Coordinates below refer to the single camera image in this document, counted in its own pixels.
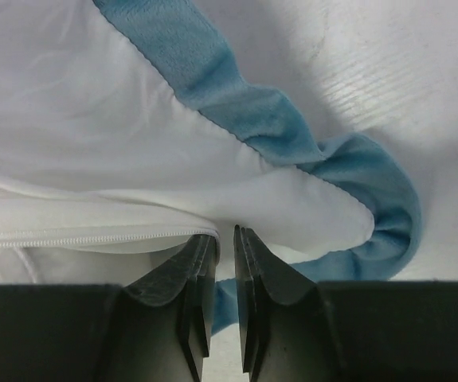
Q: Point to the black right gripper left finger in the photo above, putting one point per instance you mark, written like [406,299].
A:
[161,325]

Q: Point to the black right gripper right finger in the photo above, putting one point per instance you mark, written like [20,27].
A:
[284,331]

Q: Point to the blue houndstooth pillowcase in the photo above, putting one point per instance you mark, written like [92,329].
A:
[127,124]

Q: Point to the white pillow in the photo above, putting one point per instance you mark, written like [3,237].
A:
[79,266]

